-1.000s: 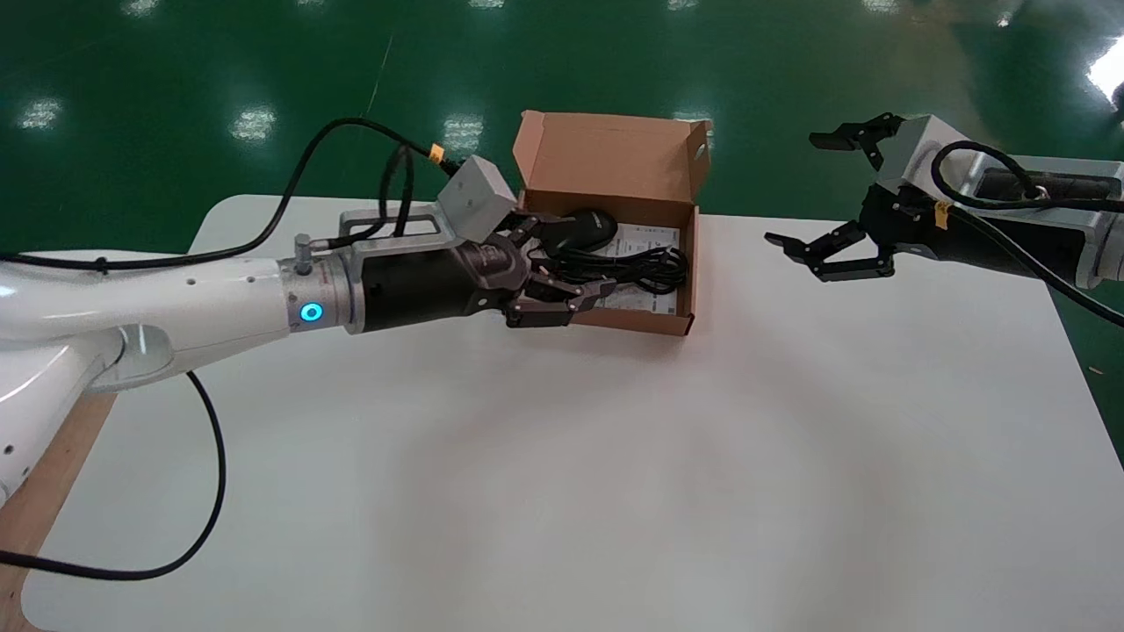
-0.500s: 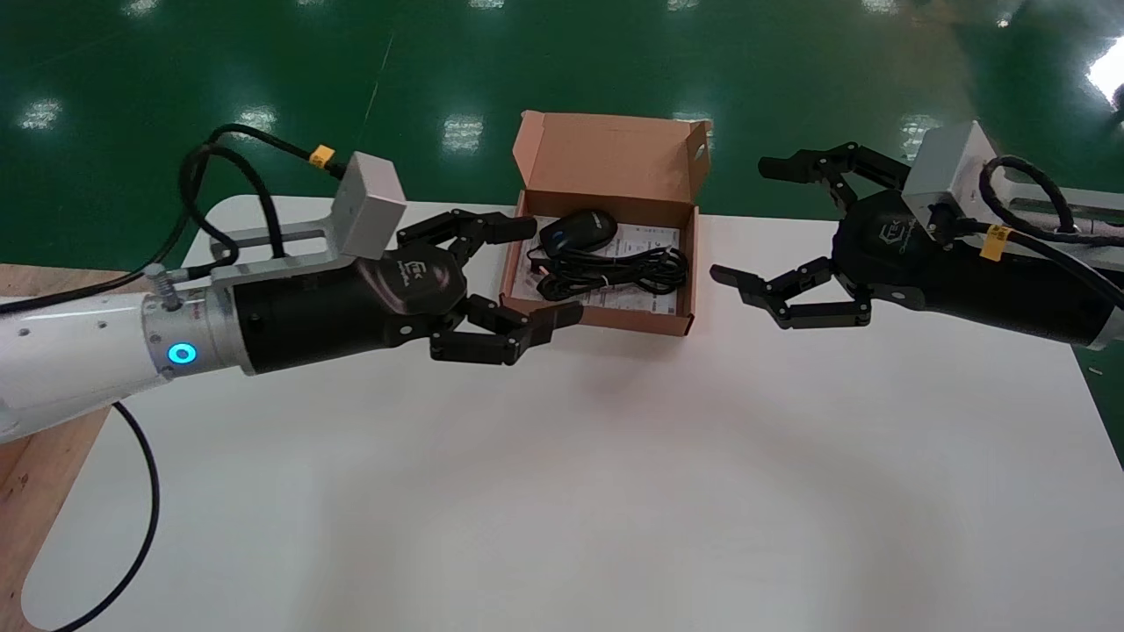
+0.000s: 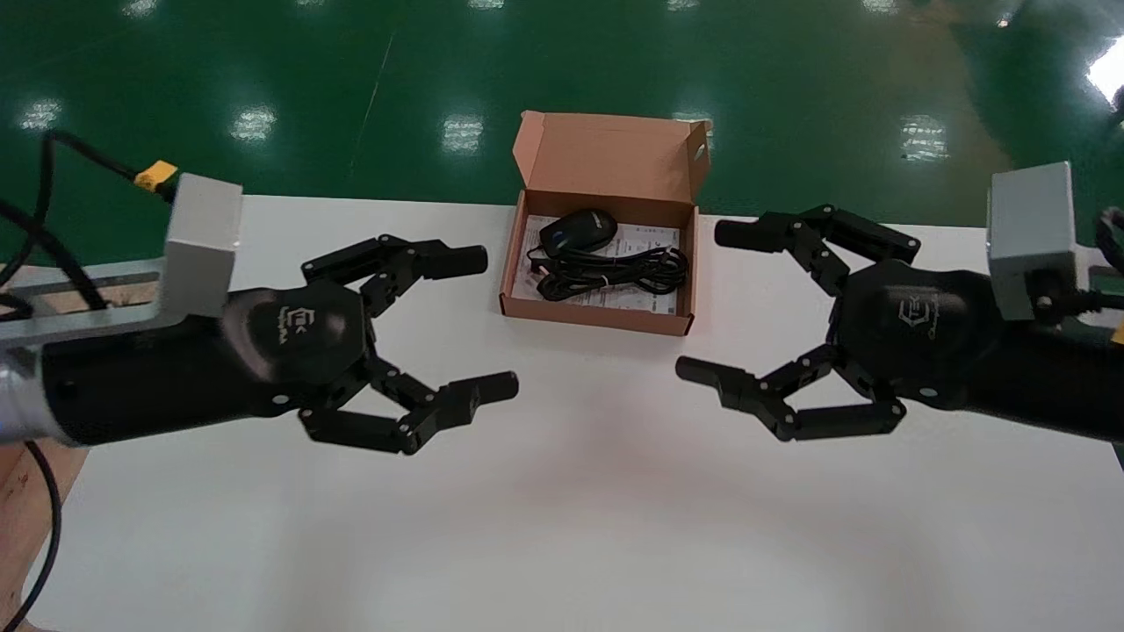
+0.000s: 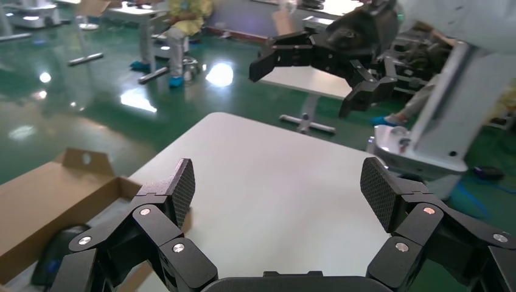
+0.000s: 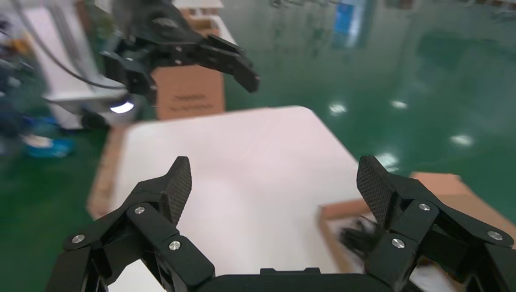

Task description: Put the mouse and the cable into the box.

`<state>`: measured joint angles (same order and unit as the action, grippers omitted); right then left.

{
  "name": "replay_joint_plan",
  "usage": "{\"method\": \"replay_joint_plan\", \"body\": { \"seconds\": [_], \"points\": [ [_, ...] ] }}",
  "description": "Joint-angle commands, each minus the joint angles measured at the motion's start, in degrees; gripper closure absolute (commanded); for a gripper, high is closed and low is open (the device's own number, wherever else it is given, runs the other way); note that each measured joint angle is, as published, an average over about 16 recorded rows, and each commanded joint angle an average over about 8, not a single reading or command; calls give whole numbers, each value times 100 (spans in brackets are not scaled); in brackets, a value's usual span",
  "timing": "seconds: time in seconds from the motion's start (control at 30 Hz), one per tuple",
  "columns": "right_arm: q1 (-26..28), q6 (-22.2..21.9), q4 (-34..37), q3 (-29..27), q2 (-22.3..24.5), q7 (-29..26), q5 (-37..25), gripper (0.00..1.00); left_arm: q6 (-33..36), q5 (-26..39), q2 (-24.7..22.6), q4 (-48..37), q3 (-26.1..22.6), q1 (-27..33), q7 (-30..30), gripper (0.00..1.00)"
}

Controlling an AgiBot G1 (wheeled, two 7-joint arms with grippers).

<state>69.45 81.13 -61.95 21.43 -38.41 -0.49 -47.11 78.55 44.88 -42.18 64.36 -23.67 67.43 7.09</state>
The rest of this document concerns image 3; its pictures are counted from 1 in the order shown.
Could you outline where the brown open cardboard box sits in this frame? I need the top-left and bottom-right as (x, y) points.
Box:
(499, 111), (712, 338)

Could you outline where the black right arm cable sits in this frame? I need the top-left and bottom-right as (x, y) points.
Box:
(1094, 206), (1124, 257)

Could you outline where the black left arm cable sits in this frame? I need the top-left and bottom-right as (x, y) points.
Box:
(0, 131), (148, 319)

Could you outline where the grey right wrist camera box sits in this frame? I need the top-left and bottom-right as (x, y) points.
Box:
(987, 161), (1124, 322)

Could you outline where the black power cord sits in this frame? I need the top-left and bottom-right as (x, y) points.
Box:
(525, 243), (691, 305)

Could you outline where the white printed instruction sheet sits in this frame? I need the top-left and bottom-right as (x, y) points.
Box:
(513, 215), (682, 316)

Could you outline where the thin black hanging cable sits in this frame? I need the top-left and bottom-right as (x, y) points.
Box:
(0, 439), (64, 632)

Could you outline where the yellow cable connector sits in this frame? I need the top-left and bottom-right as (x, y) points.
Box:
(133, 161), (180, 193)

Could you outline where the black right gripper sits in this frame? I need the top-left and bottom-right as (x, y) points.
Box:
(674, 204), (1004, 443)

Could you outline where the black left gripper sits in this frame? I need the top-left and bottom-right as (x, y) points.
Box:
(220, 233), (521, 456)

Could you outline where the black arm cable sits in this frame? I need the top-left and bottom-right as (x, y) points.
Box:
(0, 131), (148, 319)
(1094, 206), (1124, 257)

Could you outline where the black wired computer mouse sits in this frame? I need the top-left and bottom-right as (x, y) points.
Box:
(537, 208), (619, 258)

